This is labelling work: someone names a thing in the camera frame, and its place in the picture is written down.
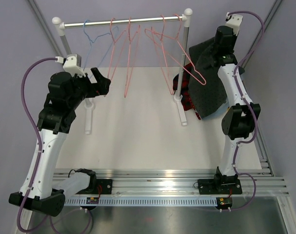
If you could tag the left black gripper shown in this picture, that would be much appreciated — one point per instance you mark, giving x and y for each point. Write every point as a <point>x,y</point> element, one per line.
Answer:
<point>102,85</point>

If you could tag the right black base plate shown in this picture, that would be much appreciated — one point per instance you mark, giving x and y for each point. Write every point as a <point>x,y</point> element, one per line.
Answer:
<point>209,187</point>

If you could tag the pink hanger with tan skirt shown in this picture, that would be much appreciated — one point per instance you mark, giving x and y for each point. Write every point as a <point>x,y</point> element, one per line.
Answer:
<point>182,40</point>

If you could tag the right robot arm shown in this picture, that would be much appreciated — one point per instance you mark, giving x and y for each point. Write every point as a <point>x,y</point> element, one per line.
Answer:
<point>239,124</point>

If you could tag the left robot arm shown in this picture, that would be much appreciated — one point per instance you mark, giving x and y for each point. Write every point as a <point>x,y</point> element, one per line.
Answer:
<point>66,93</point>

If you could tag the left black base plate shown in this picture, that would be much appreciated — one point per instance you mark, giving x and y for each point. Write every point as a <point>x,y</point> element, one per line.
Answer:
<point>102,186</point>

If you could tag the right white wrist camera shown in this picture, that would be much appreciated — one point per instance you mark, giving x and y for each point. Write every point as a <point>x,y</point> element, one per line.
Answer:
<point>234,21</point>

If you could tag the white and silver clothes rack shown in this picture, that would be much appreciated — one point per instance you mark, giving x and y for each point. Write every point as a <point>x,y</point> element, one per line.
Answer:
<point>89,105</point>

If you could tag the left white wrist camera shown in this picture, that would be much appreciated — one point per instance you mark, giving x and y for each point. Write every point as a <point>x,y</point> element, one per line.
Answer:
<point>72,65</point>

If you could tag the dark grey dotted skirt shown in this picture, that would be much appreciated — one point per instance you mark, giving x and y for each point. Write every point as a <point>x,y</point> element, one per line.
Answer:
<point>206,98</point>

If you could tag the blue wire hanger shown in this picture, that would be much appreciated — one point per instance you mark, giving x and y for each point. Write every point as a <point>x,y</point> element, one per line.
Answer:
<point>93,41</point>

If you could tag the white slotted cable duct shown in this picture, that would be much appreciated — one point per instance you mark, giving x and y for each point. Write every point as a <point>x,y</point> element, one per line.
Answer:
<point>142,201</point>

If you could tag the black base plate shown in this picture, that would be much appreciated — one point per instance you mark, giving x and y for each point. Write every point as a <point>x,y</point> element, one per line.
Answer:
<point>209,187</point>
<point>102,186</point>

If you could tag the red black plaid skirt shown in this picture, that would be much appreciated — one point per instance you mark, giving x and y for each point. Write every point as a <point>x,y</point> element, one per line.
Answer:
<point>186,100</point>

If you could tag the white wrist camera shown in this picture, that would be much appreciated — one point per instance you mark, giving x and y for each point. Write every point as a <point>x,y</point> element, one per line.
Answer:
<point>72,65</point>
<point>234,21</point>

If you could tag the red polka dot skirt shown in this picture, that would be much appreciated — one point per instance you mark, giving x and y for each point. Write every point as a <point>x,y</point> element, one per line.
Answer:
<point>197,114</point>

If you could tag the light grey-blue skirt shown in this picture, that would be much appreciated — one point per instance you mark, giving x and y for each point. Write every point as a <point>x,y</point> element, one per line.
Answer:
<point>219,112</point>

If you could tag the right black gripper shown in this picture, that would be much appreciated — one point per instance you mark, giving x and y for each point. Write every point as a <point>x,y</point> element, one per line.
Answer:
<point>231,47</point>

